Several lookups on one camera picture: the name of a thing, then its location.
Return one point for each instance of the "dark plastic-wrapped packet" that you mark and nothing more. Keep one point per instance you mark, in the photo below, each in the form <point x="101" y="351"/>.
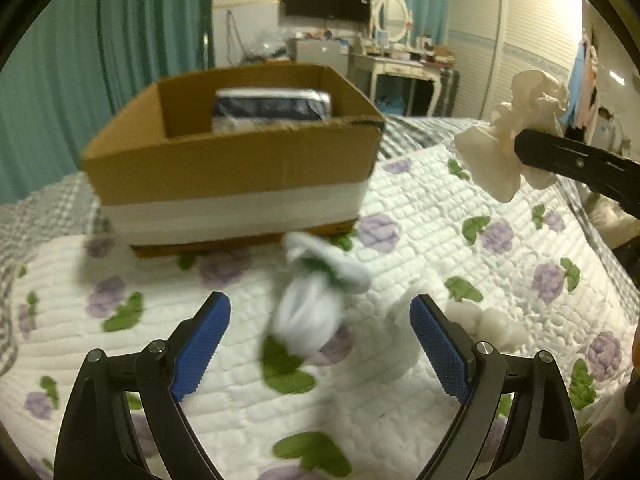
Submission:
<point x="272" y="110"/>

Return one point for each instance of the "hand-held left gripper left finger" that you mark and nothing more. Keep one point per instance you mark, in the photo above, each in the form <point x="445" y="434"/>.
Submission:
<point x="200" y="347"/>

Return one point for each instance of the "white oval mirror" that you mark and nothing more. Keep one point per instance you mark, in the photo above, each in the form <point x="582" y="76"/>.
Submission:
<point x="391" y="17"/>

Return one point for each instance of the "hanging clothes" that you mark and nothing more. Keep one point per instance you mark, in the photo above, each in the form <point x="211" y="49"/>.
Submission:
<point x="586" y="80"/>

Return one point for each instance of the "cardboard box with white band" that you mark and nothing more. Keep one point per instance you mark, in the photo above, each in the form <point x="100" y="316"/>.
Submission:
<point x="235" y="180"/>

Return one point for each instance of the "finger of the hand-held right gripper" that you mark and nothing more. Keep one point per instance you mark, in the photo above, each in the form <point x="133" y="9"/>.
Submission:
<point x="575" y="160"/>

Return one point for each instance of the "white sock with green trim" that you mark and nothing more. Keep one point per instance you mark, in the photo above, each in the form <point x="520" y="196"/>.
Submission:
<point x="310" y="305"/>

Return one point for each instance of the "white dressing table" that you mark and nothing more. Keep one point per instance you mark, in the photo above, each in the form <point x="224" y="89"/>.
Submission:
<point x="400" y="67"/>

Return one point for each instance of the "white floral quilt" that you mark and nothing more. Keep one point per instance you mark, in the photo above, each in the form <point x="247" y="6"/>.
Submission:
<point x="350" y="410"/>

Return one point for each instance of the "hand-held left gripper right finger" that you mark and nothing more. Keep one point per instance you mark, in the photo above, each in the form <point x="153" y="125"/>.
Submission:
<point x="442" y="352"/>

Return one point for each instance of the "white wardrobe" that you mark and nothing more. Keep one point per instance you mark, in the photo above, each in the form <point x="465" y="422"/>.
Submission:
<point x="515" y="45"/>

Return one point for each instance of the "small grey fridge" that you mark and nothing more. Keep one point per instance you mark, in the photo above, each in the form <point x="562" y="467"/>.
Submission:
<point x="320" y="55"/>

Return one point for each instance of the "cream sock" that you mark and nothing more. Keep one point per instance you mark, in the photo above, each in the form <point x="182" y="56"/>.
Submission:
<point x="492" y="147"/>

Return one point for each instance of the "white rolled sock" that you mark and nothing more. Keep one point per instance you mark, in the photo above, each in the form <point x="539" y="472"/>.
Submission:
<point x="487" y="322"/>

